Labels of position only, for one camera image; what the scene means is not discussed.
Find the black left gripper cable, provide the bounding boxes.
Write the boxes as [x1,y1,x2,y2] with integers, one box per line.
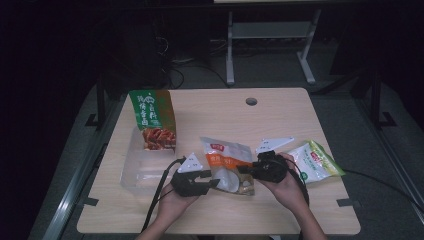
[141,157,186,233]

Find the green and gold sauce packet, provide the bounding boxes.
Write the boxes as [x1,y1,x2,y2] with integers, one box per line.
[128,89,177,152]

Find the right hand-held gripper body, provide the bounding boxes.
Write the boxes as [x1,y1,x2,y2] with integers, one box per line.
[249,136,296,184]

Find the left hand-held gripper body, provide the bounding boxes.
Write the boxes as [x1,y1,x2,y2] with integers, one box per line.
[170,152,210,198]

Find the white metal stand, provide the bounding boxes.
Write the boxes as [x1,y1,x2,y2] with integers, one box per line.
[225,9,323,86]

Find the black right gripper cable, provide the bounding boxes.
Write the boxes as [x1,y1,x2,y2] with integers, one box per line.
[286,158,424,214]

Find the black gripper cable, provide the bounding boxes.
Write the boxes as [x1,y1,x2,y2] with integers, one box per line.
[286,158,424,214]
[141,157,186,233]

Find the person's left hand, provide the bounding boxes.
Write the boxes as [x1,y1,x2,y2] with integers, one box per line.
[156,181,202,219]

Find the clear plastic container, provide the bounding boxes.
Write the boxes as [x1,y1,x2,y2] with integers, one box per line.
[119,126,183,196]

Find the black floor cables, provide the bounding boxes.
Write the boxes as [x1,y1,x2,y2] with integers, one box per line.
[162,61,232,90]

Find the white and orange food packet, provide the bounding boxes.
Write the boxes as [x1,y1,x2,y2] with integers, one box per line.
[199,135,256,197]

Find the person's right hand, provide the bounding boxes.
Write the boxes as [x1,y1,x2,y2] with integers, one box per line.
[258,152,310,210]

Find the white and light green packet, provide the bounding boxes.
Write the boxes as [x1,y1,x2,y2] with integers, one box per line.
[287,139,346,185]

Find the black metal stand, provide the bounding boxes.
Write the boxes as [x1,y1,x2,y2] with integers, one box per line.
[84,74,108,130]
[369,71,398,130]

